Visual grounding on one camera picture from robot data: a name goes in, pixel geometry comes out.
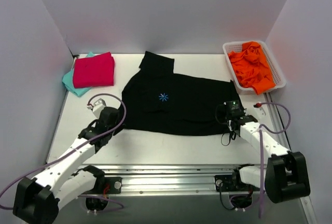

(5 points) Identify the black t-shirt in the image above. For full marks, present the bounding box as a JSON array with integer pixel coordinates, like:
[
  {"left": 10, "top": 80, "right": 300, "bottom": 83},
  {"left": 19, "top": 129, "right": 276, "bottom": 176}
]
[{"left": 119, "top": 51, "right": 240, "bottom": 136}]

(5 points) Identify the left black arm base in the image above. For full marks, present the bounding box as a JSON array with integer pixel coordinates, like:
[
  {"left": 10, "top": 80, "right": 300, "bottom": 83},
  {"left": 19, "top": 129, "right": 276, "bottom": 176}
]
[{"left": 85, "top": 177, "right": 122, "bottom": 211}]

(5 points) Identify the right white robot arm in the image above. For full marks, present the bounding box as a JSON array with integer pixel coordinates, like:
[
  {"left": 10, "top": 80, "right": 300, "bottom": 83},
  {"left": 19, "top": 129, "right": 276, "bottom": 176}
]
[{"left": 215, "top": 100, "right": 311, "bottom": 203}]

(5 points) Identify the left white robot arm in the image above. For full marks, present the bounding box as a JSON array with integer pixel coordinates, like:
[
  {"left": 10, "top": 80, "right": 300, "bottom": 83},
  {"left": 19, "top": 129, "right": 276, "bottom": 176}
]
[{"left": 12, "top": 107, "right": 120, "bottom": 223}]

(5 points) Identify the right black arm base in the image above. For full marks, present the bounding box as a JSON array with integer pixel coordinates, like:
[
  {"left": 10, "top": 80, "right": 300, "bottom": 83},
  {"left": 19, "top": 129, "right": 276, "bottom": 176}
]
[{"left": 214, "top": 173, "right": 259, "bottom": 212}]

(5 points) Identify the crumpled orange t-shirt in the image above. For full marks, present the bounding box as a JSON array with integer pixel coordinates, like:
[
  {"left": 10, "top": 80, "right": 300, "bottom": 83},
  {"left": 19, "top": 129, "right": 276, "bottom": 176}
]
[{"left": 228, "top": 41, "right": 275, "bottom": 94}]

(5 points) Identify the folded pink t-shirt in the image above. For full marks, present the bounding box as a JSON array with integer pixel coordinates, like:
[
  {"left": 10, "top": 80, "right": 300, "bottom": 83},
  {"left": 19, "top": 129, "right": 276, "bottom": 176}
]
[{"left": 73, "top": 52, "right": 115, "bottom": 88}]

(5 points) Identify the folded teal t-shirt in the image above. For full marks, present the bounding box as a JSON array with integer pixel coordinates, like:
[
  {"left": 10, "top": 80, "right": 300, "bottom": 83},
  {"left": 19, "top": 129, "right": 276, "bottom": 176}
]
[{"left": 62, "top": 62, "right": 92, "bottom": 97}]

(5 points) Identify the white plastic basket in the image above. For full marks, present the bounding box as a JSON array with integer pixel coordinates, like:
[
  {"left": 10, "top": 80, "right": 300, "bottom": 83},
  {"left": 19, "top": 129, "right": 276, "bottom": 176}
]
[{"left": 223, "top": 40, "right": 286, "bottom": 94}]

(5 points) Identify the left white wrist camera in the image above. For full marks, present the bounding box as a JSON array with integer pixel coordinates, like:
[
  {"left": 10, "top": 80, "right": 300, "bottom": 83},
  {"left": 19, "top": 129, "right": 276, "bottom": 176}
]
[{"left": 87, "top": 99, "right": 106, "bottom": 118}]

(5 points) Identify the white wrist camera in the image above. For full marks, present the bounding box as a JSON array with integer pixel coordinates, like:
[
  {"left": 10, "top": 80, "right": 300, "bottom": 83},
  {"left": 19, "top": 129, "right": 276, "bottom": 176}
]
[
  {"left": 87, "top": 99, "right": 106, "bottom": 118},
  {"left": 253, "top": 102, "right": 266, "bottom": 119}
]

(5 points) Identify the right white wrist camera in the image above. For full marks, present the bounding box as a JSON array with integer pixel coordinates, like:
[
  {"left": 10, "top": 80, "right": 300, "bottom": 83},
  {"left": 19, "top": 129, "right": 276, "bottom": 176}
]
[{"left": 253, "top": 102, "right": 266, "bottom": 119}]

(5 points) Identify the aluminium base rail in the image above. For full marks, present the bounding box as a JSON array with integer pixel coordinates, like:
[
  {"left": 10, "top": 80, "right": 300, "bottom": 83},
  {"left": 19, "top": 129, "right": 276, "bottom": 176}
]
[{"left": 97, "top": 164, "right": 243, "bottom": 198}]

